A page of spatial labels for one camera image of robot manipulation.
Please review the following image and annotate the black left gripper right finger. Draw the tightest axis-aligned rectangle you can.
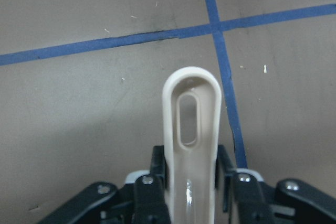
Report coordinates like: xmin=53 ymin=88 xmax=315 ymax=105
xmin=215 ymin=145 xmax=335 ymax=223

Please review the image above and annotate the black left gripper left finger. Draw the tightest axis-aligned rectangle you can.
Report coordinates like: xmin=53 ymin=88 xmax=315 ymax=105
xmin=40 ymin=145 xmax=171 ymax=223

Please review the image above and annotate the beige plastic dustpan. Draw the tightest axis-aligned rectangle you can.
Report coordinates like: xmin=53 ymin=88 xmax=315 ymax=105
xmin=162 ymin=67 xmax=222 ymax=223

